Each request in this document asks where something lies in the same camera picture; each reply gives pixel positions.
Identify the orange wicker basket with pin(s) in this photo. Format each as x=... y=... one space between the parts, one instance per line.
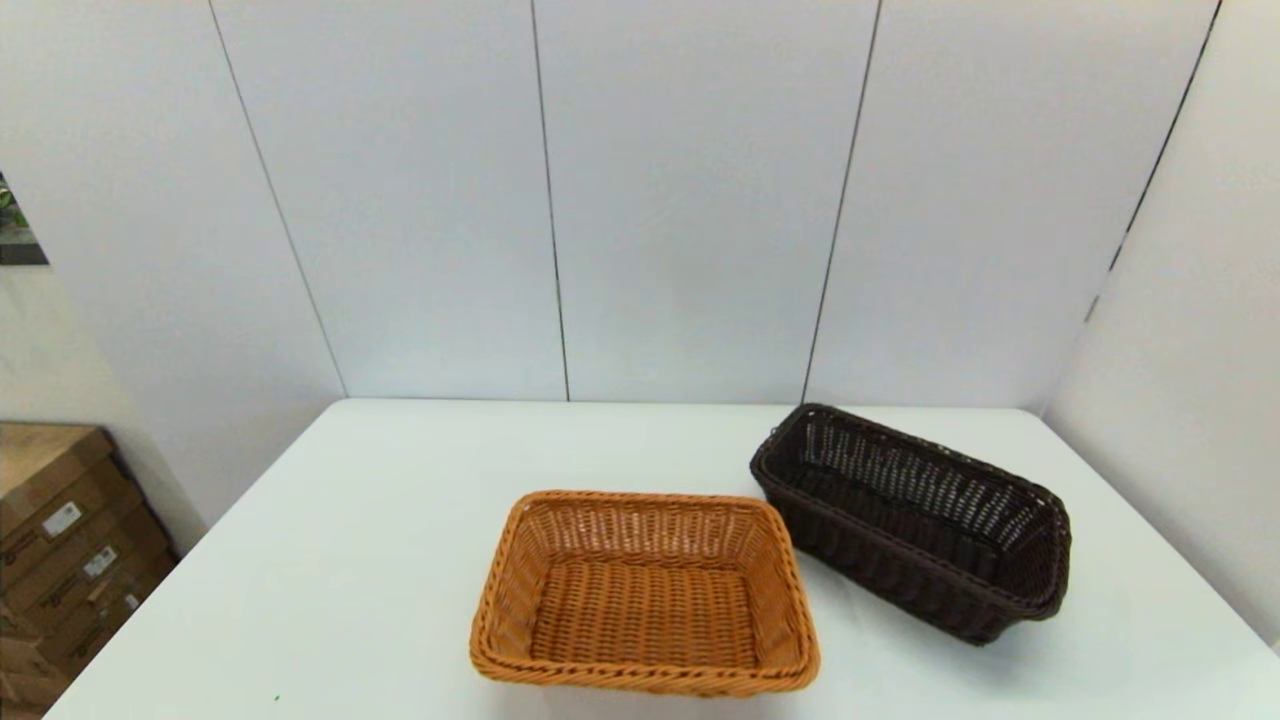
x=650 y=610

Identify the dark brown wicker basket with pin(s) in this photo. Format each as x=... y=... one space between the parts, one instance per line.
x=900 y=572

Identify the brown cardboard box white label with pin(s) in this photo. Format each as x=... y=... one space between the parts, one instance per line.
x=50 y=470
x=122 y=618
x=112 y=545

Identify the plain brown cardboard box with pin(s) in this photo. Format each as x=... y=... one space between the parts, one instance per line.
x=25 y=692
x=18 y=640

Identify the wall picture with green plant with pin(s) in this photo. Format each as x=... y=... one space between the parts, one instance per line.
x=18 y=235

